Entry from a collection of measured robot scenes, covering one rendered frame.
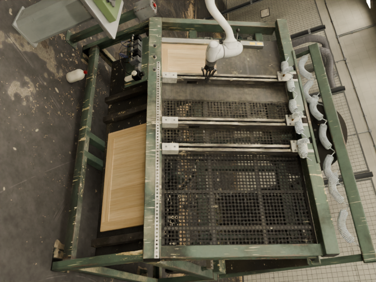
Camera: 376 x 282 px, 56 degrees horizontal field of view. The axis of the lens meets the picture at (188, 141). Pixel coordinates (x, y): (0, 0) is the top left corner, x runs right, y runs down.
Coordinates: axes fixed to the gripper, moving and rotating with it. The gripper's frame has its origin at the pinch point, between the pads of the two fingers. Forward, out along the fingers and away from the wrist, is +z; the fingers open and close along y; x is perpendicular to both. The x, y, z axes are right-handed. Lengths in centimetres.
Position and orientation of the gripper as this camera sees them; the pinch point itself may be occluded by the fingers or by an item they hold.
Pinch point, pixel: (206, 79)
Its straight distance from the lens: 305.1
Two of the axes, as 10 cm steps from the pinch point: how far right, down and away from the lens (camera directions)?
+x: -0.4, -8.7, 4.9
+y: 10.0, 0.1, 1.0
